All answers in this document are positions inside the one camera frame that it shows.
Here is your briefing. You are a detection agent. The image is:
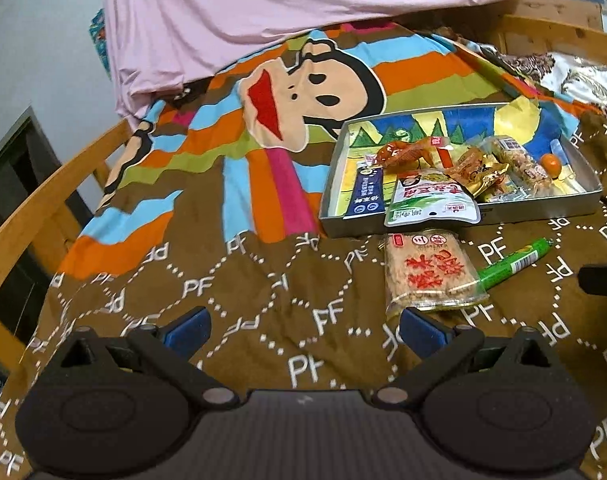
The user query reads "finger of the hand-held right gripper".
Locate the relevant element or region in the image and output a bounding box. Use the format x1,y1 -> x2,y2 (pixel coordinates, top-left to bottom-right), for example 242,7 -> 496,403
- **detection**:
577,262 -> 607,298

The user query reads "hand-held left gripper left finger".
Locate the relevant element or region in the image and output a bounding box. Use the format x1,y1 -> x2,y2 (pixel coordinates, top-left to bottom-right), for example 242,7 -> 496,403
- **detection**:
50,305 -> 241,411

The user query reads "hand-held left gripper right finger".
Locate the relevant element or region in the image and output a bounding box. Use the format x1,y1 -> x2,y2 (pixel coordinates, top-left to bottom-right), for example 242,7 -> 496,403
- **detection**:
373,306 -> 559,411

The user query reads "clear rice cracker packet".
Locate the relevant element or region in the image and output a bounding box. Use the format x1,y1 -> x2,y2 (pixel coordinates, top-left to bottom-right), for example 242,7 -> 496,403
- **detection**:
383,230 -> 490,318

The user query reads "blue snack packet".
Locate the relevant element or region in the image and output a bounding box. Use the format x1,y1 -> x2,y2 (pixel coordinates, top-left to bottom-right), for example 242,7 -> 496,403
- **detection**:
342,164 -> 387,221

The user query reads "gold snack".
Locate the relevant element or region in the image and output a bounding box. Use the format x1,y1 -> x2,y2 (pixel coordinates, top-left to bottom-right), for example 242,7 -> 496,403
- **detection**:
453,147 -> 514,201

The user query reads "metal tray with cartoon print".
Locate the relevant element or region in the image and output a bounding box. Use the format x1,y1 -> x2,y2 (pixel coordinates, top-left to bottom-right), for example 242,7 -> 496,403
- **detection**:
317,101 -> 604,240

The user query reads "green sausage stick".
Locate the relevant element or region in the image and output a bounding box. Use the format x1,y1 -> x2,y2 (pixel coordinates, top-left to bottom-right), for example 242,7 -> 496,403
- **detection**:
476,237 -> 554,291

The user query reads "printed blanket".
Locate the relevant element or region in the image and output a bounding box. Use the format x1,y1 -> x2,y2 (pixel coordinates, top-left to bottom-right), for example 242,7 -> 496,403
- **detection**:
0,17 -> 607,480

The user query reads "white green snack packet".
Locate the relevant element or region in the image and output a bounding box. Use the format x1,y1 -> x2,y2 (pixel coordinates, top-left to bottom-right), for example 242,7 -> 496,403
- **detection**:
383,170 -> 481,228

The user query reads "clear snack bar packet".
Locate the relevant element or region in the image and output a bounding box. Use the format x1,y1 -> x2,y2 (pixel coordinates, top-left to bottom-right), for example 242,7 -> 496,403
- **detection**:
488,135 -> 554,193

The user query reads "orange red snack packet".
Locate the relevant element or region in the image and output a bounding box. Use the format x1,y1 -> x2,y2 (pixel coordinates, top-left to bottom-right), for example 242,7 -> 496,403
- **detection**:
373,136 -> 451,171

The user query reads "floral cloth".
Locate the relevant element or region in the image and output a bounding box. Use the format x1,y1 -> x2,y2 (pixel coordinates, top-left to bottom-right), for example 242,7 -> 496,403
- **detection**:
483,42 -> 607,116

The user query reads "dark furniture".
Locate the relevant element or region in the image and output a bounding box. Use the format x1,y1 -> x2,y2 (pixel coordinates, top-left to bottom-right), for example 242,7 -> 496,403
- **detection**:
0,105 -> 99,411

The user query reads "teal patterned cloth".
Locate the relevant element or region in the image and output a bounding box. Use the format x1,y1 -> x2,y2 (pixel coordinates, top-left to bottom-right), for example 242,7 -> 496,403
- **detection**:
87,7 -> 113,81

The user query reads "pink sheet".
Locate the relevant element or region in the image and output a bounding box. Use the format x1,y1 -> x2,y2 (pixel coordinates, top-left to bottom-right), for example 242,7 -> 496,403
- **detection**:
103,0 -> 604,121

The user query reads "wooden bed frame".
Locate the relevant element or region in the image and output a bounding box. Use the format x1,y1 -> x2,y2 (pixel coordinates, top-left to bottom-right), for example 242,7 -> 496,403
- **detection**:
0,0 -> 607,321

